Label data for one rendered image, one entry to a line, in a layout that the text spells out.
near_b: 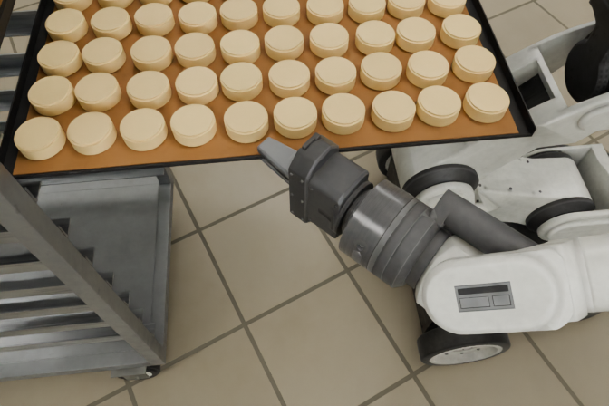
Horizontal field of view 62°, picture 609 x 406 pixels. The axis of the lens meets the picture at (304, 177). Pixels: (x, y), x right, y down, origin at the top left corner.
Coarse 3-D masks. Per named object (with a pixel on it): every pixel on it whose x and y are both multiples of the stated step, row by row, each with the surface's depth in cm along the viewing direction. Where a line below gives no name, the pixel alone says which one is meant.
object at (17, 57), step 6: (0, 54) 92; (6, 54) 92; (12, 54) 92; (18, 54) 92; (0, 60) 93; (6, 60) 93; (12, 60) 93; (18, 60) 93; (0, 66) 94; (6, 66) 94; (12, 66) 94; (18, 66) 94; (0, 72) 93; (6, 72) 93; (12, 72) 93; (18, 72) 93
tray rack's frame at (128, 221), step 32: (64, 192) 131; (96, 192) 131; (128, 192) 131; (160, 192) 131; (96, 224) 126; (128, 224) 126; (160, 224) 126; (96, 256) 121; (128, 256) 121; (160, 256) 121; (128, 288) 117; (160, 288) 117; (0, 320) 113; (160, 320) 113; (32, 352) 109; (64, 352) 109; (96, 352) 109; (128, 352) 109
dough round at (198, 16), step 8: (184, 8) 68; (192, 8) 68; (200, 8) 68; (208, 8) 68; (184, 16) 67; (192, 16) 67; (200, 16) 67; (208, 16) 67; (216, 16) 68; (184, 24) 66; (192, 24) 66; (200, 24) 66; (208, 24) 67; (216, 24) 68; (192, 32) 67; (200, 32) 67; (208, 32) 68
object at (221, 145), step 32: (96, 0) 72; (224, 0) 72; (256, 0) 72; (224, 32) 68; (256, 32) 68; (352, 32) 68; (128, 64) 65; (224, 64) 65; (256, 64) 65; (128, 96) 62; (224, 96) 62; (256, 96) 62; (320, 96) 62; (416, 96) 62; (64, 128) 59; (224, 128) 59; (320, 128) 59; (416, 128) 59; (448, 128) 59; (480, 128) 59; (512, 128) 59; (32, 160) 57; (64, 160) 57; (96, 160) 57; (128, 160) 57; (160, 160) 57
